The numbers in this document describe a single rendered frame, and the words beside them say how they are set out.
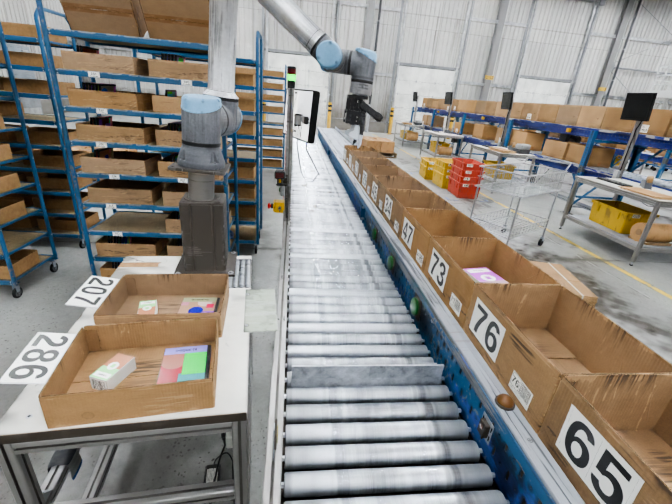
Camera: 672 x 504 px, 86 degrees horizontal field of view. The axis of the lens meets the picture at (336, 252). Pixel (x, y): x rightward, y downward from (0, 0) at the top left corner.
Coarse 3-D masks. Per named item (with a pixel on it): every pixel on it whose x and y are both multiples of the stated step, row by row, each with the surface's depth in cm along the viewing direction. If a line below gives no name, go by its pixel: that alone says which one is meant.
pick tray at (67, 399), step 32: (160, 320) 113; (192, 320) 115; (96, 352) 110; (128, 352) 111; (160, 352) 113; (64, 384) 95; (128, 384) 100; (160, 384) 89; (192, 384) 91; (64, 416) 86; (96, 416) 88; (128, 416) 91
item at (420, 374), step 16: (304, 368) 105; (320, 368) 106; (336, 368) 107; (352, 368) 107; (368, 368) 108; (384, 368) 108; (400, 368) 109; (416, 368) 110; (432, 368) 110; (304, 384) 108; (320, 384) 108; (336, 384) 109; (352, 384) 110; (368, 384) 110; (384, 384) 111; (400, 384) 112; (416, 384) 112; (432, 384) 113
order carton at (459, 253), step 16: (432, 240) 143; (448, 240) 147; (464, 240) 148; (480, 240) 148; (496, 240) 149; (448, 256) 128; (464, 256) 150; (480, 256) 151; (496, 256) 149; (512, 256) 139; (448, 272) 128; (464, 272) 116; (496, 272) 149; (512, 272) 138; (528, 272) 129; (544, 272) 121; (448, 288) 127; (464, 288) 116; (448, 304) 127; (464, 304) 116; (464, 320) 116
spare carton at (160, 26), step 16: (144, 0) 206; (160, 0) 206; (176, 0) 206; (192, 0) 207; (208, 0) 207; (144, 16) 213; (160, 16) 213; (176, 16) 213; (192, 16) 213; (208, 16) 214; (160, 32) 220; (176, 32) 220; (192, 32) 221; (208, 32) 221
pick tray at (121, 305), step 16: (128, 288) 139; (144, 288) 140; (160, 288) 142; (176, 288) 143; (192, 288) 144; (208, 288) 145; (224, 288) 146; (112, 304) 126; (128, 304) 135; (160, 304) 137; (176, 304) 137; (224, 304) 128; (96, 320) 113; (112, 320) 114; (128, 320) 114; (144, 320) 115; (224, 320) 130
